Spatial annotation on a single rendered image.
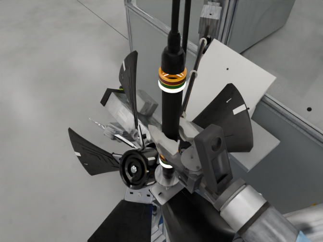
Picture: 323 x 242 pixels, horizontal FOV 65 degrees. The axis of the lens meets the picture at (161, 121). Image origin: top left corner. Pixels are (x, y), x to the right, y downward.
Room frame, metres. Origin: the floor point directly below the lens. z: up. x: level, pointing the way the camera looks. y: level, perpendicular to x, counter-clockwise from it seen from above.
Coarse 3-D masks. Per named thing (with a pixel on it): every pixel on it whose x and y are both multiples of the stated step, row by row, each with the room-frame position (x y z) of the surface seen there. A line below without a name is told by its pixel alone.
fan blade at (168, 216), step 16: (176, 208) 0.24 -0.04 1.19; (192, 208) 0.24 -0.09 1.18; (208, 208) 0.24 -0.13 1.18; (176, 224) 0.20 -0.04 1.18; (192, 224) 0.20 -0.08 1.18; (208, 224) 0.20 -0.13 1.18; (224, 224) 0.20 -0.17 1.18; (176, 240) 0.16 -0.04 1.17; (192, 240) 0.16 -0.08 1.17; (208, 240) 0.16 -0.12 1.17; (224, 240) 0.16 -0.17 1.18
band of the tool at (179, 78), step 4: (160, 68) 0.31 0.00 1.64; (160, 72) 0.30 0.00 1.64; (184, 72) 0.31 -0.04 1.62; (160, 76) 0.29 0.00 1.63; (164, 76) 0.32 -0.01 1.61; (168, 76) 0.32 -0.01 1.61; (172, 76) 0.32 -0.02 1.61; (176, 76) 0.32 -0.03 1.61; (180, 76) 0.32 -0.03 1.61; (184, 76) 0.29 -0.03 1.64; (160, 80) 0.29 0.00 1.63; (168, 80) 0.28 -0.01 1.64; (172, 80) 0.28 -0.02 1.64; (176, 80) 0.28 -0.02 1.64; (180, 80) 0.28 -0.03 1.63; (168, 88) 0.28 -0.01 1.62
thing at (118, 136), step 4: (92, 120) 0.65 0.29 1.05; (100, 124) 0.62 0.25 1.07; (104, 128) 0.60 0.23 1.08; (116, 136) 0.54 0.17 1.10; (120, 136) 0.54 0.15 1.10; (120, 140) 0.53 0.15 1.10; (124, 140) 0.52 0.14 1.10; (128, 140) 0.52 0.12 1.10; (128, 144) 0.50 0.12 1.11; (132, 144) 0.50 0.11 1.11
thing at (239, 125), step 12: (228, 84) 0.51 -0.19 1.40; (216, 96) 0.50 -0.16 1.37; (228, 96) 0.47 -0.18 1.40; (240, 96) 0.45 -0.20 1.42; (216, 108) 0.45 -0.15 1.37; (228, 108) 0.43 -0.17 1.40; (204, 120) 0.43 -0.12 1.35; (216, 120) 0.40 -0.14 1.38; (228, 120) 0.39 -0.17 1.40; (240, 120) 0.37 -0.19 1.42; (228, 132) 0.35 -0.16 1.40; (240, 132) 0.34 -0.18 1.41; (180, 144) 0.38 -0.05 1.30; (228, 144) 0.32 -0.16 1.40; (240, 144) 0.31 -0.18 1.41; (252, 144) 0.30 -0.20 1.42
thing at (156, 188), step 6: (156, 186) 0.30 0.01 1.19; (174, 186) 0.31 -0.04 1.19; (180, 186) 0.31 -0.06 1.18; (156, 192) 0.29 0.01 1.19; (162, 192) 0.29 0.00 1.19; (168, 192) 0.29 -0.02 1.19; (174, 192) 0.29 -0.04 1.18; (156, 198) 0.27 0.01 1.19; (162, 198) 0.27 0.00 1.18; (168, 198) 0.27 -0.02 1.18; (162, 204) 0.25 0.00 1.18
